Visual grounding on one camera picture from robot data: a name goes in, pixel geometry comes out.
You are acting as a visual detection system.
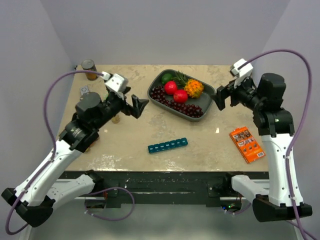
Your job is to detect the dark red grape bunch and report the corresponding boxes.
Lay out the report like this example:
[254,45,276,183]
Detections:
[150,86,204,118]

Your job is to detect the orange pineapple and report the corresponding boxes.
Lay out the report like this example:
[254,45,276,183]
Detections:
[172,71,204,99]

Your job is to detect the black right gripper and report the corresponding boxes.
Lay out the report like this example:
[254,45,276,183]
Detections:
[211,72,265,111]

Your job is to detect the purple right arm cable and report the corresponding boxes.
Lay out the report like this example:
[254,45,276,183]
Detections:
[224,49,318,240]

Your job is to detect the red pomegranate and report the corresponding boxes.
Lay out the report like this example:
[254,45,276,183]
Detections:
[173,89,188,104]
[164,81,178,96]

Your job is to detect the tin food can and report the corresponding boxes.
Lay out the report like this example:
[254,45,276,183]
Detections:
[81,59,98,81]

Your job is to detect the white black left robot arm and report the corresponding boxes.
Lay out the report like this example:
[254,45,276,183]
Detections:
[1,91,149,228]

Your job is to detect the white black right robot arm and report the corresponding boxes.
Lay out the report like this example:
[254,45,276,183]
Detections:
[211,73,313,222]

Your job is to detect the silver toothpaste box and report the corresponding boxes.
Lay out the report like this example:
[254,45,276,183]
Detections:
[79,85,90,96]

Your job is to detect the red pomegranate left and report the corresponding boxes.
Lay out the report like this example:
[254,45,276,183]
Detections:
[164,81,178,96]

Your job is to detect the teal weekly pill organizer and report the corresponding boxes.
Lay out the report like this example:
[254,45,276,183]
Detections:
[147,137,188,154]

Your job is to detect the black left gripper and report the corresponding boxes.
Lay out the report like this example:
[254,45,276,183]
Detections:
[93,87,149,130]

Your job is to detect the clear pill bottle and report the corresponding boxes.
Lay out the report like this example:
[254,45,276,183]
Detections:
[111,114,121,124]

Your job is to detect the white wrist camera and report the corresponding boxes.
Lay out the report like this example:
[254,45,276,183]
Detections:
[229,58,254,88]
[101,71,128,100]

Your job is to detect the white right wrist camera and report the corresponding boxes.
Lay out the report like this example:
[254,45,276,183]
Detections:
[229,58,254,88]

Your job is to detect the green lime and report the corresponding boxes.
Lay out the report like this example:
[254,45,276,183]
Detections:
[161,73,173,85]

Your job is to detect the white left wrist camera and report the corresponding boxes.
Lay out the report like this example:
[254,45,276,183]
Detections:
[101,71,128,100]

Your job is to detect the red pomegranate right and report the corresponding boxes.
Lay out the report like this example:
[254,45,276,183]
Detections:
[173,89,188,104]

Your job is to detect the orange cardboard box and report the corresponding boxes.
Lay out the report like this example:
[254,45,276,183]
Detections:
[229,126,266,164]

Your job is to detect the black table front rail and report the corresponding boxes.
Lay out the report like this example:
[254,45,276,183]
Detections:
[57,169,271,208]

